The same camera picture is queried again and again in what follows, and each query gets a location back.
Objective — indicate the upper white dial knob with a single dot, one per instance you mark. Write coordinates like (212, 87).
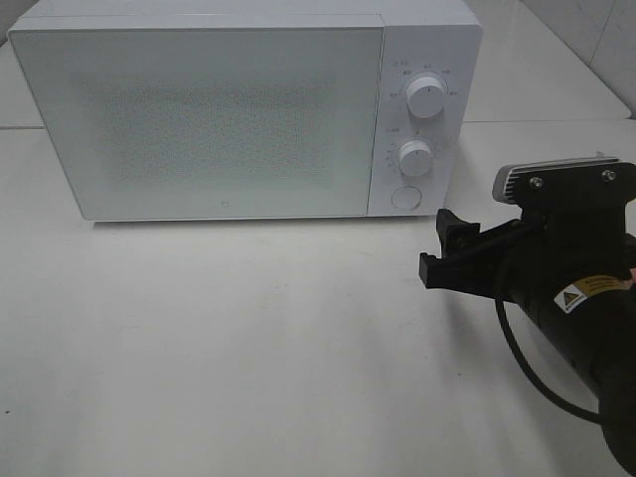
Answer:
(425, 95)

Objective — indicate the lower white dial knob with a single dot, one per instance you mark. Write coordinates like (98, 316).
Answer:
(415, 158)

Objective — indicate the white microwave oven body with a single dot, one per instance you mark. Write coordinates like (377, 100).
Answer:
(419, 37)

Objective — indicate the white microwave door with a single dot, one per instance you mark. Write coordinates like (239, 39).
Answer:
(194, 124)

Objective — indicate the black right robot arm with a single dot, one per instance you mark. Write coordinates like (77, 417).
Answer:
(591, 323)

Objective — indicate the white dial knob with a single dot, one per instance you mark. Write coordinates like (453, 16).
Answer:
(415, 158)
(425, 95)

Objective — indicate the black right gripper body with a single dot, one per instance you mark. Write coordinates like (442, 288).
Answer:
(530, 256)

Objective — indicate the round white door button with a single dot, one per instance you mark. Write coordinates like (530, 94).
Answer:
(406, 198)

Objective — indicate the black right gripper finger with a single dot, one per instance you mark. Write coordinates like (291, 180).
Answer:
(438, 272)
(454, 232)

